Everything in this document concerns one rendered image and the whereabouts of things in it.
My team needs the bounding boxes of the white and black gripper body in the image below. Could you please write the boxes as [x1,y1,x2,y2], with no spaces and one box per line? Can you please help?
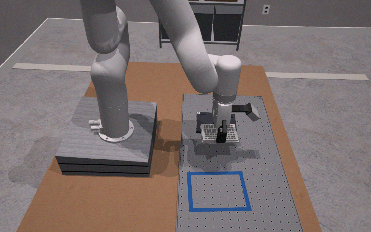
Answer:
[212,98,236,128]

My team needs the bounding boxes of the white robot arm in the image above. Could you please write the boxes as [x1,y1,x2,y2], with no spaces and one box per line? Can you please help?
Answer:
[79,0,260,143]

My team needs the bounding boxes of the blue taped rectangle outline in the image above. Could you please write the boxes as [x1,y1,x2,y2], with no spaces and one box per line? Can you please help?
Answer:
[187,171,251,212]

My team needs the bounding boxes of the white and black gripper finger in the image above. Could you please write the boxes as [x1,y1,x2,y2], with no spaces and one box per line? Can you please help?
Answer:
[216,120,227,143]

